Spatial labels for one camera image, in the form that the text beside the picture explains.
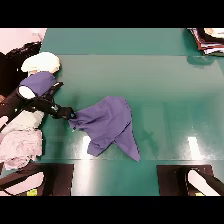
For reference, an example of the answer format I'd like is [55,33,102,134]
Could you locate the black folded garment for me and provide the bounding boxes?
[187,27,224,56]

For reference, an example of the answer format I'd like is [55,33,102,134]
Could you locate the cream garment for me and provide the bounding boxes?
[20,51,62,75]

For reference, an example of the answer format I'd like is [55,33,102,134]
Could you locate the white folded garment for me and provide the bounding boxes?
[203,27,224,39]

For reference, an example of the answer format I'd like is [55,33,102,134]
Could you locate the pale grey garment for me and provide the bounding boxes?
[1,109,46,135]

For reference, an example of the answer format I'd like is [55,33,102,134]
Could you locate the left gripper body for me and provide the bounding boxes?
[51,104,78,121]

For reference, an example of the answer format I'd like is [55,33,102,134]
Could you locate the purple garment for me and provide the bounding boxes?
[19,70,58,98]

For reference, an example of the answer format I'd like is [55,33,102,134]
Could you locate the purple shirt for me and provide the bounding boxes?
[68,95,141,163]

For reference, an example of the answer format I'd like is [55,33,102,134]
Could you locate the pale pink garment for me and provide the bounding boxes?
[0,129,45,171]

